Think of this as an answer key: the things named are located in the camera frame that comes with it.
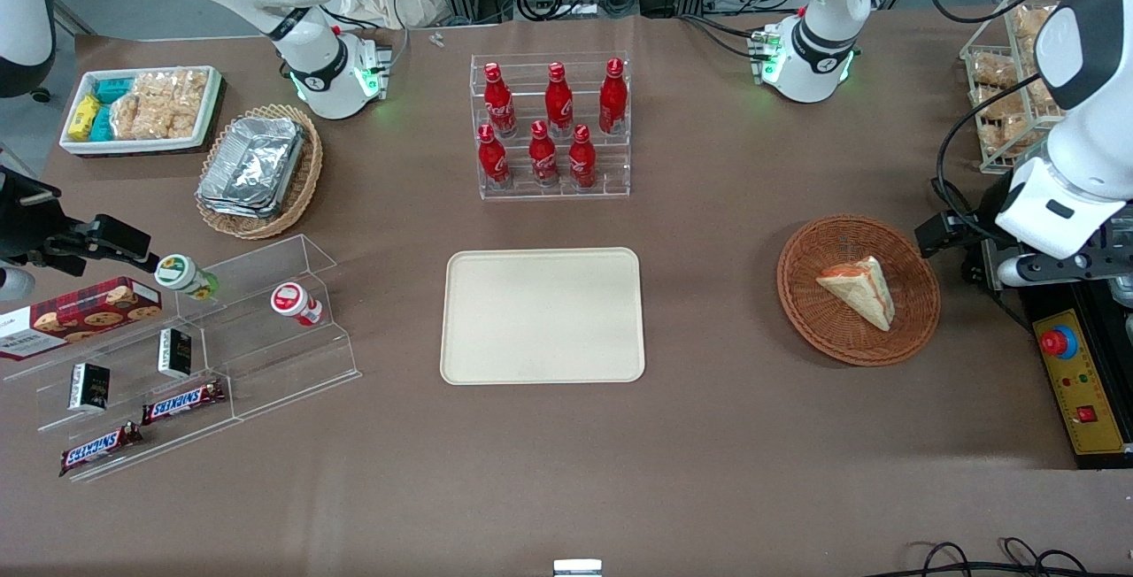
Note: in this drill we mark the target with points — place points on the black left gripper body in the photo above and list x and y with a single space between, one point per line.
984 216

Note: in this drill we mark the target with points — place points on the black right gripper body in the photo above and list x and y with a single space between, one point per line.
25 221

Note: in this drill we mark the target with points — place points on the plastic-wrapped triangle sandwich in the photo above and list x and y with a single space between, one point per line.
863 292

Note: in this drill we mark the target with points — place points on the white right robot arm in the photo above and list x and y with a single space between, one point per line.
301 37

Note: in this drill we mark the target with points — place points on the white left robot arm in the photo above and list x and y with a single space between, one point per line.
1084 143

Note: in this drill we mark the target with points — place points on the round brown wicker basket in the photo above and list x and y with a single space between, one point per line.
814 320

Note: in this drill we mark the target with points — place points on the oval tan wicker basket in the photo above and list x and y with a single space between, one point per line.
303 192

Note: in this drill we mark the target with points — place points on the cream rectangular serving tray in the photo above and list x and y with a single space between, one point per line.
542 316

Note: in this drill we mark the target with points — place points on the red tartan cookie box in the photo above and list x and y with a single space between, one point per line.
84 316

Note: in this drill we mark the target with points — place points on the green-capped drink bottle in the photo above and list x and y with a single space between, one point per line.
181 275

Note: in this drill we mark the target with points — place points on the clear packed pastry bag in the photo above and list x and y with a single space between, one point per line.
993 69
1031 21
1013 124

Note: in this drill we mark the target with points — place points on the white rectangular snack bin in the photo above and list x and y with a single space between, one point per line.
142 145

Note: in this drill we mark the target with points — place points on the red emergency stop button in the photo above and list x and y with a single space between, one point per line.
1058 342

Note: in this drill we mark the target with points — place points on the yellow snack packet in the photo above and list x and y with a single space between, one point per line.
83 119

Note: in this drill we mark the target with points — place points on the teal snack packet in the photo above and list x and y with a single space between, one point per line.
115 89
103 124

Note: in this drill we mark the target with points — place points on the small black box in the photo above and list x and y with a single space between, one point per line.
89 387
174 353

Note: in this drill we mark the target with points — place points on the clear bag of rice crackers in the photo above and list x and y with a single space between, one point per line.
164 103

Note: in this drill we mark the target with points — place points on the aluminium foil container stack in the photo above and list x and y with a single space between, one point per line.
252 165

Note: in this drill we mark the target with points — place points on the yellow control panel box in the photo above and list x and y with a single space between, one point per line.
1093 382

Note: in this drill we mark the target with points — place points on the Snickers chocolate bar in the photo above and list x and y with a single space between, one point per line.
99 448
184 401

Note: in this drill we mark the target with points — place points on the red-capped drink bottle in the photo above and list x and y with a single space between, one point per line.
294 302

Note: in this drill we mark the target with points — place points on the clear acrylic stepped shelf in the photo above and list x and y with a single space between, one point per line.
274 365

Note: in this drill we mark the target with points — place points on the clear acrylic bottle rack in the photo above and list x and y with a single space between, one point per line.
611 189

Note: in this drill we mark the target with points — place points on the red cola bottle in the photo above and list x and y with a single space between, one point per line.
612 103
543 157
558 103
500 103
581 159
493 159

